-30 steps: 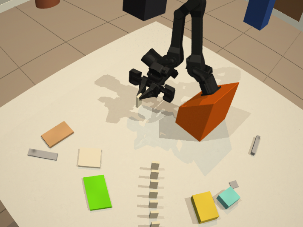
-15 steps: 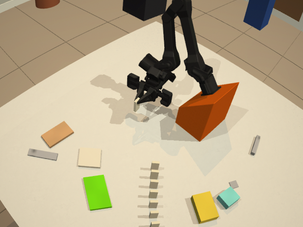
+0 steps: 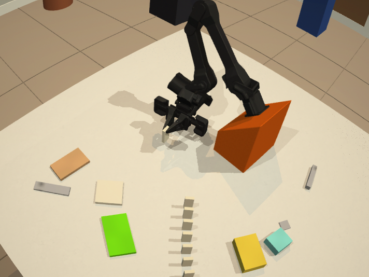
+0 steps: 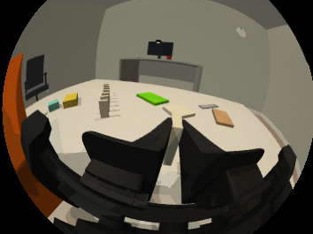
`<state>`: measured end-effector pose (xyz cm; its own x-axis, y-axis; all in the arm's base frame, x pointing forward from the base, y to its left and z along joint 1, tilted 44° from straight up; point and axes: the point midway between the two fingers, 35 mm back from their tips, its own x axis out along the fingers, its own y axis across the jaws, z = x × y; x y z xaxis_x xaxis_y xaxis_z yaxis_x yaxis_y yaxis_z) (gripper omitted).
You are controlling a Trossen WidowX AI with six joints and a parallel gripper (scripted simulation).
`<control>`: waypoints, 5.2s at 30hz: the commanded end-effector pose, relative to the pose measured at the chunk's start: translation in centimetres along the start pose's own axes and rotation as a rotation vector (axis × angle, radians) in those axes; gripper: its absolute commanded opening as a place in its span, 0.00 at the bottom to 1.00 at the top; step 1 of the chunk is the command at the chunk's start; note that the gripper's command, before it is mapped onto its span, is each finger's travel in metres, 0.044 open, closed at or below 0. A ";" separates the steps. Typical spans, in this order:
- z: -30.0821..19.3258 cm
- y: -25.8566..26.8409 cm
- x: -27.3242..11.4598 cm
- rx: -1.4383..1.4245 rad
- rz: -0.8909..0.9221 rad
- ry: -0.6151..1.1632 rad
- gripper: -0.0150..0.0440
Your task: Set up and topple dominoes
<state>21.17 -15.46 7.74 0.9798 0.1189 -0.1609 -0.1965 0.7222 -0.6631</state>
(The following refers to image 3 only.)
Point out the teal block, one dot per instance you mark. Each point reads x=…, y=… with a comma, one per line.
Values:
x=278, y=241

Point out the green flat rectangular block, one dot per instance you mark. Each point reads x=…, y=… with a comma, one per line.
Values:
x=118, y=235

